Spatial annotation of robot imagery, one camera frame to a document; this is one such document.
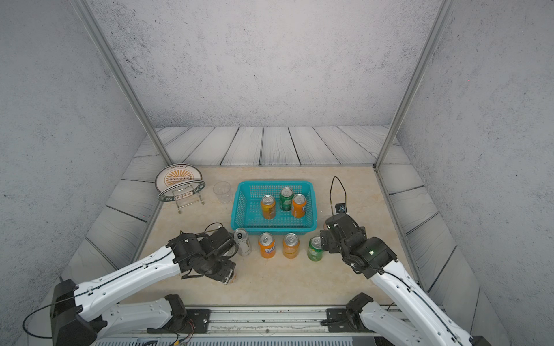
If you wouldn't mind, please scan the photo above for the white Monster can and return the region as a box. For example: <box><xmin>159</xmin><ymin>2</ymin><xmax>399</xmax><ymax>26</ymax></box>
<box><xmin>233</xmin><ymin>228</ymin><xmax>252</xmax><ymax>257</ymax></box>

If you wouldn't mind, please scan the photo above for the orange fanta can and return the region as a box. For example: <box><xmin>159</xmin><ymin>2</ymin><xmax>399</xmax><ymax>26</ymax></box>
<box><xmin>292</xmin><ymin>194</ymin><xmax>307</xmax><ymax>219</ymax></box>
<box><xmin>258</xmin><ymin>232</ymin><xmax>276</xmax><ymax>259</ymax></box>

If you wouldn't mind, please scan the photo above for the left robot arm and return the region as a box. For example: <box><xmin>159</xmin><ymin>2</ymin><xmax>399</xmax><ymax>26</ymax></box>
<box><xmin>47</xmin><ymin>234</ymin><xmax>237</xmax><ymax>345</ymax></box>

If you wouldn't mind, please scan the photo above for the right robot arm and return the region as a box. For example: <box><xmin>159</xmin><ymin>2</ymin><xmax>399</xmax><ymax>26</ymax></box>
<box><xmin>316</xmin><ymin>228</ymin><xmax>490</xmax><ymax>345</ymax></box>

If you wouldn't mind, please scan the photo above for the decorated plate on stand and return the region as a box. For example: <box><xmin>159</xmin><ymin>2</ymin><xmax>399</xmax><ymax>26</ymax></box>
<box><xmin>154</xmin><ymin>164</ymin><xmax>203</xmax><ymax>193</ymax></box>

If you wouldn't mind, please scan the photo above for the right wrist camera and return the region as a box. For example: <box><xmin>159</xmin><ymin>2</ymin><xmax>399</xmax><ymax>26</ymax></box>
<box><xmin>325</xmin><ymin>203</ymin><xmax>366</xmax><ymax>240</ymax></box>

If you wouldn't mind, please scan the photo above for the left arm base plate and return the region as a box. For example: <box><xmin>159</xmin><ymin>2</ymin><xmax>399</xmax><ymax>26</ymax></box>
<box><xmin>147</xmin><ymin>309</ymin><xmax>212</xmax><ymax>334</ymax></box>

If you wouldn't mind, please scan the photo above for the wire plate stand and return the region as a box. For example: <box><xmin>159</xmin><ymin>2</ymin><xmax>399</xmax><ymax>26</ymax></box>
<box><xmin>158</xmin><ymin>180</ymin><xmax>206</xmax><ymax>214</ymax></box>

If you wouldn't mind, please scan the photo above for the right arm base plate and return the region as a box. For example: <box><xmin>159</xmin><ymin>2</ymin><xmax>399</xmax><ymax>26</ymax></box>
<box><xmin>320</xmin><ymin>308</ymin><xmax>360</xmax><ymax>333</ymax></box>

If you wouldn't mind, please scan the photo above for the aluminium mounting rail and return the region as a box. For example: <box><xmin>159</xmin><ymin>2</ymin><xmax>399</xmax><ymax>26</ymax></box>
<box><xmin>76</xmin><ymin>305</ymin><xmax>460</xmax><ymax>346</ymax></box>

